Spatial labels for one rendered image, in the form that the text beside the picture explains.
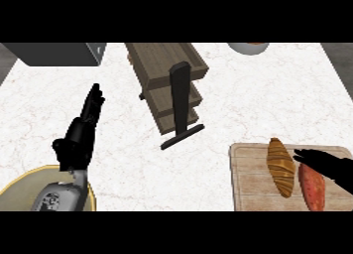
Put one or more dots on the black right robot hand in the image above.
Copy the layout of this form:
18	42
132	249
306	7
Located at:
333	165

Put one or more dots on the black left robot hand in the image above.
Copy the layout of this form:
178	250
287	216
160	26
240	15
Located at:
79	135

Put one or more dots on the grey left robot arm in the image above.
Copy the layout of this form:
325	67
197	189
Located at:
61	195

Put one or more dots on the red sweet potato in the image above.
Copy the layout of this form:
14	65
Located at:
315	191

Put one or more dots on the pale wooden cutting board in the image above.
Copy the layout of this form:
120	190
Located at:
255	185

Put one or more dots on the wooden tiered basket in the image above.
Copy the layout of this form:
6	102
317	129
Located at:
172	87

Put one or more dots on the brown croissant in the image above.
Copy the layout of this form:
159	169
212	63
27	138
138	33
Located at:
281	167

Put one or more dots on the yellow-rimmed beige plate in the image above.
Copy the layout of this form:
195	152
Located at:
15	193

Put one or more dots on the dark grey box appliance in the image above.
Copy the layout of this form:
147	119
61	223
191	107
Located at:
57	53

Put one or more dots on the grey bowl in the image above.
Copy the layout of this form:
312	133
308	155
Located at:
249	48

